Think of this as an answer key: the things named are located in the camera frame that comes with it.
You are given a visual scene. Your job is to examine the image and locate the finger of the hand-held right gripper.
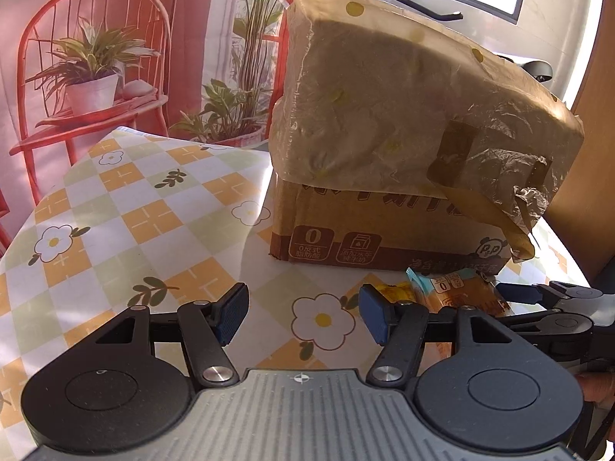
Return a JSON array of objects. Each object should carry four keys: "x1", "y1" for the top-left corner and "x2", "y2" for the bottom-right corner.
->
[
  {"x1": 506, "y1": 310, "x2": 597, "y2": 342},
  {"x1": 496, "y1": 281, "x2": 604, "y2": 307}
]

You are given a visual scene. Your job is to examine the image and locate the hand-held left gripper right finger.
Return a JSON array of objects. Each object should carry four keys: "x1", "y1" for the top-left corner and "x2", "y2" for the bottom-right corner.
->
[{"x1": 359, "y1": 284, "x2": 522, "y2": 390}]

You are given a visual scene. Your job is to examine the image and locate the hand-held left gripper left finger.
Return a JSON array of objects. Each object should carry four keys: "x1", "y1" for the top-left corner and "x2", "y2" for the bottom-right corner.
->
[{"x1": 93, "y1": 282, "x2": 251, "y2": 390}]

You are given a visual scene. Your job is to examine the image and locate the orange and blue snack packet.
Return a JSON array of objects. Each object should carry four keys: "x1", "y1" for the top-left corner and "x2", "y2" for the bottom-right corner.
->
[{"x1": 406, "y1": 268, "x2": 511, "y2": 318}]

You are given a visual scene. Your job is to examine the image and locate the brown cardboard box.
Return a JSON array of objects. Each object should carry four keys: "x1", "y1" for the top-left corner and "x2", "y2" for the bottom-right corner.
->
[{"x1": 266, "y1": 0, "x2": 585, "y2": 274}]

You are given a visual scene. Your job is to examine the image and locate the person's right hand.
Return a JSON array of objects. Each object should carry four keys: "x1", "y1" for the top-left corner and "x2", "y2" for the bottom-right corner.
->
[{"x1": 575, "y1": 371, "x2": 615, "y2": 405}]

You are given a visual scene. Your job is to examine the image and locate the wooden board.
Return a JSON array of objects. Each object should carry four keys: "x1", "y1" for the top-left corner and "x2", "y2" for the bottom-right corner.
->
[{"x1": 547, "y1": 0, "x2": 615, "y2": 277}]

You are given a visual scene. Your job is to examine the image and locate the printed wall backdrop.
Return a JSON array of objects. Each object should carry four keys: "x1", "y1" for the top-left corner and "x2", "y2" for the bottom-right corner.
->
[{"x1": 0, "y1": 0, "x2": 318, "y2": 260}]

